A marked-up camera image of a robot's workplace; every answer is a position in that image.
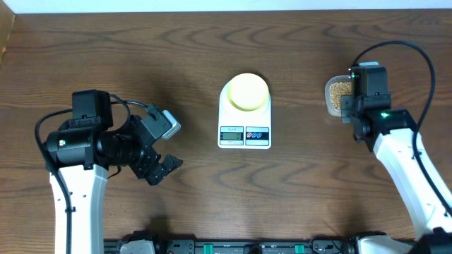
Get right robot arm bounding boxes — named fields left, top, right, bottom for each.
left=341, top=63, right=451, bottom=253

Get white digital kitchen scale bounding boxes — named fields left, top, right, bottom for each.
left=218, top=82, right=272, bottom=150

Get black mounting rail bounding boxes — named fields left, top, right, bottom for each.
left=104, top=229, right=417, bottom=254

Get clear plastic bean container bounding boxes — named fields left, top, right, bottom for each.
left=325, top=75, right=352, bottom=117

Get pale yellow bowl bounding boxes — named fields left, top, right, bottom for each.
left=227, top=73, right=270, bottom=111

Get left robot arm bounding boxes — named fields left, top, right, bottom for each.
left=35, top=90, right=183, bottom=253

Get soybeans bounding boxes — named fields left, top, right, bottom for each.
left=329, top=82, right=352, bottom=109

